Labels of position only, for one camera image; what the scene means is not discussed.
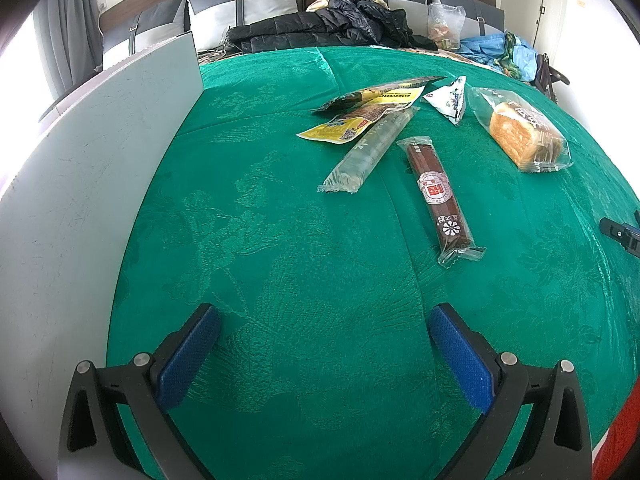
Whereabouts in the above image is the wooden chair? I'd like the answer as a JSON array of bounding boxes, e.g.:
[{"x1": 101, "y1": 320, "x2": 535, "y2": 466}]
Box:
[{"x1": 535, "y1": 52, "x2": 572, "y2": 107}]

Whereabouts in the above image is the black and yellow snack packet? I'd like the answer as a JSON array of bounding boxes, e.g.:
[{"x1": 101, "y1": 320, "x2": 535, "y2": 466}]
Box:
[{"x1": 310, "y1": 76, "x2": 447, "y2": 114}]

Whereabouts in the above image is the brown bar snack packet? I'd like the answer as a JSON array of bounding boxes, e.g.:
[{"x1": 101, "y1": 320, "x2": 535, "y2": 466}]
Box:
[{"x1": 396, "y1": 136, "x2": 487, "y2": 267}]

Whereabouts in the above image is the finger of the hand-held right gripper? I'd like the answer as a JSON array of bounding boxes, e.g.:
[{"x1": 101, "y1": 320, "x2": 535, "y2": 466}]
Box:
[{"x1": 599, "y1": 217, "x2": 640, "y2": 251}]

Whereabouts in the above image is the white triangular snack packet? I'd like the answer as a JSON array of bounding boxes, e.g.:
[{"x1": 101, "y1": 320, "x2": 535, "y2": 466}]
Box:
[{"x1": 422, "y1": 75, "x2": 468, "y2": 126}]

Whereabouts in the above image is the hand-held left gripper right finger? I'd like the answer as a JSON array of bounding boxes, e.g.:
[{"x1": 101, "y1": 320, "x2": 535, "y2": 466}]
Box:
[{"x1": 429, "y1": 303, "x2": 593, "y2": 480}]

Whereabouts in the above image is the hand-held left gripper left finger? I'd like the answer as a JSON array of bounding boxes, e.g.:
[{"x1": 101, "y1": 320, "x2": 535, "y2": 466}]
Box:
[{"x1": 59, "y1": 303, "x2": 220, "y2": 480}]

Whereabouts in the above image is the clear plastic bag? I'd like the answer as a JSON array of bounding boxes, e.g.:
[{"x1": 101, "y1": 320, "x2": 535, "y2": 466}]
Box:
[{"x1": 427, "y1": 3, "x2": 467, "y2": 51}]

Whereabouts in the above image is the clear long snack packet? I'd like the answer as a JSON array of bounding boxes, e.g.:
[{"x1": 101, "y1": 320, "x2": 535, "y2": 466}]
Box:
[{"x1": 317, "y1": 106, "x2": 420, "y2": 195}]

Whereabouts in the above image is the black puffer jacket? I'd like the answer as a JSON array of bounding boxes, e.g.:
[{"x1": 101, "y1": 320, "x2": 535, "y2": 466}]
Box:
[{"x1": 221, "y1": 0, "x2": 432, "y2": 56}]

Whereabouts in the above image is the floral bed sheet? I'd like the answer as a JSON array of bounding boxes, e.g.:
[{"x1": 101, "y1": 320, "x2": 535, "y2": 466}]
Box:
[{"x1": 197, "y1": 42, "x2": 501, "y2": 63}]

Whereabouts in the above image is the green satin cloth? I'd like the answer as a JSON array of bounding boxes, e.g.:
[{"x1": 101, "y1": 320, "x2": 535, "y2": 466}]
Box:
[{"x1": 105, "y1": 46, "x2": 640, "y2": 480}]

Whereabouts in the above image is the sliced bread packet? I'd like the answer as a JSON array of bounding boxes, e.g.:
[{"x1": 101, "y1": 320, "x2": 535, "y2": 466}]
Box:
[{"x1": 471, "y1": 87, "x2": 574, "y2": 174}]

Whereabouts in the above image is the grey curtain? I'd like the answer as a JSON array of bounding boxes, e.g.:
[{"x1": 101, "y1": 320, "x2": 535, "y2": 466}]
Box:
[{"x1": 34, "y1": 0, "x2": 104, "y2": 107}]

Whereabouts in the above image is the blue cloth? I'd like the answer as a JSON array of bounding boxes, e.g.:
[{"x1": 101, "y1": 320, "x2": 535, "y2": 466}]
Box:
[{"x1": 456, "y1": 31, "x2": 540, "y2": 82}]

